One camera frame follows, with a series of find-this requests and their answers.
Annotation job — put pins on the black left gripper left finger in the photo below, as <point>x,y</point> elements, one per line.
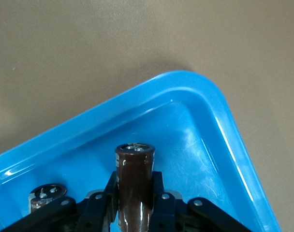
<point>93,210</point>

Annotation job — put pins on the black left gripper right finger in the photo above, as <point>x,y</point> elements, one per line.
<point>166,212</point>

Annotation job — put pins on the plain dark brown capacitor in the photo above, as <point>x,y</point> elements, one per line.
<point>133,181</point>

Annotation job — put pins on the brown capacitor with white print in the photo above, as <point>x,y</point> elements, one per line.
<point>46,195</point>

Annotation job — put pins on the blue plastic tray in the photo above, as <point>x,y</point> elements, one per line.
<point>185,145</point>

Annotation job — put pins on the brown table mat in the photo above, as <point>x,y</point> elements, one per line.
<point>89,48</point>

